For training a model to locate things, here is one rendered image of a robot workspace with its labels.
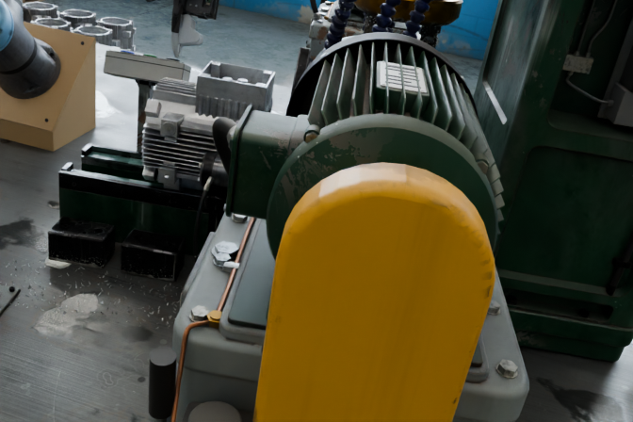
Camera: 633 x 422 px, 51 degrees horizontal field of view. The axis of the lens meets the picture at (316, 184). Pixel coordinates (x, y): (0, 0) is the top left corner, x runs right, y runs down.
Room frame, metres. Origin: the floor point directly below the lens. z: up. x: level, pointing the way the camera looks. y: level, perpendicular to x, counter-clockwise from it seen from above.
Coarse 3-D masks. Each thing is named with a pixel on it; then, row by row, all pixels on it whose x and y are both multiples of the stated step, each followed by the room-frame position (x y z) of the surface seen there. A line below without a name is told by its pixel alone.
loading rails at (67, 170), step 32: (96, 160) 1.16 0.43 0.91; (128, 160) 1.17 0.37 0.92; (64, 192) 1.05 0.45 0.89; (96, 192) 1.05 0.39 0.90; (128, 192) 1.05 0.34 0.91; (160, 192) 1.05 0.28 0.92; (192, 192) 1.08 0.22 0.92; (128, 224) 1.05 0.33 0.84; (160, 224) 1.05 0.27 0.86; (192, 224) 1.05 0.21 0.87
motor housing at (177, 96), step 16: (160, 80) 1.12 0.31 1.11; (176, 80) 1.14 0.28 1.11; (160, 96) 1.09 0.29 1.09; (176, 96) 1.08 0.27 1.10; (192, 96) 1.08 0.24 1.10; (160, 112) 1.06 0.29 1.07; (176, 112) 1.07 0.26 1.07; (192, 112) 1.07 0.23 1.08; (144, 128) 1.05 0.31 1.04; (192, 128) 1.03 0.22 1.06; (208, 128) 1.04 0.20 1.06; (144, 144) 1.04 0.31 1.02; (160, 144) 1.03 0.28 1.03; (176, 144) 1.04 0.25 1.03; (192, 144) 1.03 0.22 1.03; (208, 144) 1.04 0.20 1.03; (144, 160) 1.03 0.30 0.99; (160, 160) 1.03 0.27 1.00; (176, 160) 1.04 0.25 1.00; (192, 160) 1.03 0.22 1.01; (176, 176) 1.04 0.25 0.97; (192, 176) 1.03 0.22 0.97
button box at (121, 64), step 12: (108, 60) 1.34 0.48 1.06; (120, 60) 1.34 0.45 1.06; (132, 60) 1.34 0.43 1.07; (144, 60) 1.35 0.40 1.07; (156, 60) 1.35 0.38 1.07; (168, 60) 1.35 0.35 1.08; (108, 72) 1.33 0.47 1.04; (120, 72) 1.33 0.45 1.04; (132, 72) 1.34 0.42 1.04; (144, 72) 1.34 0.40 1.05; (156, 72) 1.34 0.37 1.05; (168, 72) 1.34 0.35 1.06; (180, 72) 1.34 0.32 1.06
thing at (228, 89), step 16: (208, 64) 1.14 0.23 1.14; (224, 64) 1.17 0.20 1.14; (208, 80) 1.07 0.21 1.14; (224, 80) 1.07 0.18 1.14; (240, 80) 1.11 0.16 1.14; (256, 80) 1.17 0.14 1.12; (272, 80) 1.14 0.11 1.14; (208, 96) 1.07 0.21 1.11; (224, 96) 1.07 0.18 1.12; (240, 96) 1.07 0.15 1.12; (256, 96) 1.07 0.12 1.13; (208, 112) 1.07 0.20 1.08; (224, 112) 1.07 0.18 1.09; (240, 112) 1.07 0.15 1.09
